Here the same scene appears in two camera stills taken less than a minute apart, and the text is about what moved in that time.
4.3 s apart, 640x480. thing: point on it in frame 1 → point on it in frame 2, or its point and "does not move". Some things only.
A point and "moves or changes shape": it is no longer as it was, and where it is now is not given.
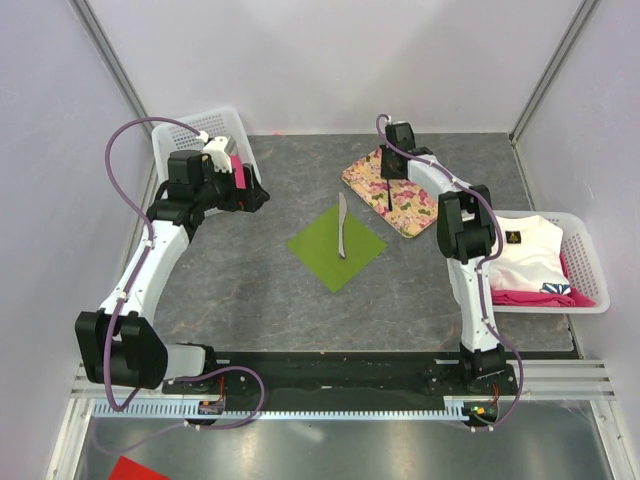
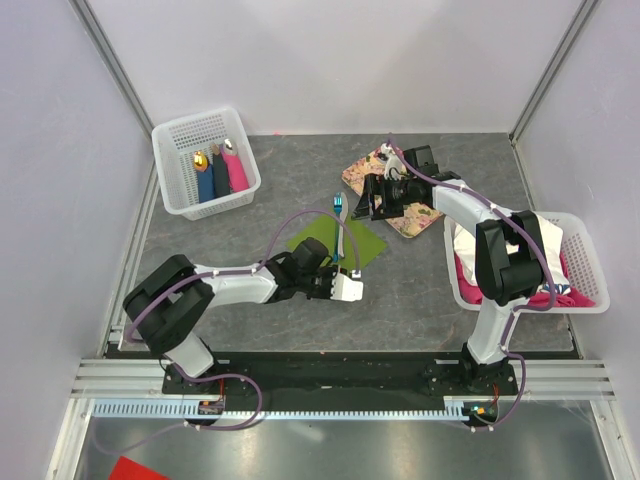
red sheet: (126, 469) does not move
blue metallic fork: (389, 198) moves or changes shape
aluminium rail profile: (545, 380) does not move
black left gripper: (249, 200) → (327, 293)
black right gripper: (384, 172) → (365, 209)
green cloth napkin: (318, 248) does not move
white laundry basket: (584, 269) does not move
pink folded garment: (520, 298) does not move
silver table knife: (342, 205) does not move
